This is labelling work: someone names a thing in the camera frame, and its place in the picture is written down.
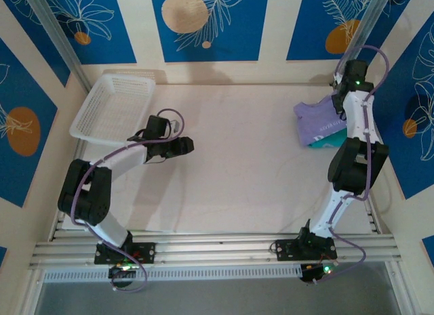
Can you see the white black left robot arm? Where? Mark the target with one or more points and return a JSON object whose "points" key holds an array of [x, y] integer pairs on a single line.
{"points": [[125, 157]]}

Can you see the white plastic mesh basket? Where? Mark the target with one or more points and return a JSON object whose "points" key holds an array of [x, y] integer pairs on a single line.
{"points": [[112, 108]]}

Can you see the purple t-shirt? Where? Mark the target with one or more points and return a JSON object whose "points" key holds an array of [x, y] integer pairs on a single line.
{"points": [[315, 122]]}

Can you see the teal folded t-shirt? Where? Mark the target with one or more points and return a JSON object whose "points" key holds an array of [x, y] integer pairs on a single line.
{"points": [[325, 144]]}

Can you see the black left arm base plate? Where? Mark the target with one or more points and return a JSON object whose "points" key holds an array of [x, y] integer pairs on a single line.
{"points": [[146, 252]]}

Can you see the control board with green light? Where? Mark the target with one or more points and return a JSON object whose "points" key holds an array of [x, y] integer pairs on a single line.
{"points": [[318, 271], [122, 274]]}

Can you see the aluminium mounting rail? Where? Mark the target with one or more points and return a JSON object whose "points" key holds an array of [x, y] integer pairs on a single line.
{"points": [[217, 247]]}

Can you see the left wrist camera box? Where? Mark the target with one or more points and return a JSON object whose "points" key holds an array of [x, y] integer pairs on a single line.
{"points": [[174, 125]]}

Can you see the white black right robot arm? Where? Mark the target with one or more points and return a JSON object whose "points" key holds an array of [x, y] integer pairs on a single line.
{"points": [[359, 118]]}

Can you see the aluminium frame post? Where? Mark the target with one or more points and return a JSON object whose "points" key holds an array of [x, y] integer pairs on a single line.
{"points": [[373, 17], [57, 34]]}

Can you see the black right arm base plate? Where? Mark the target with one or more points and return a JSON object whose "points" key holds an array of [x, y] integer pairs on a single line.
{"points": [[286, 250]]}

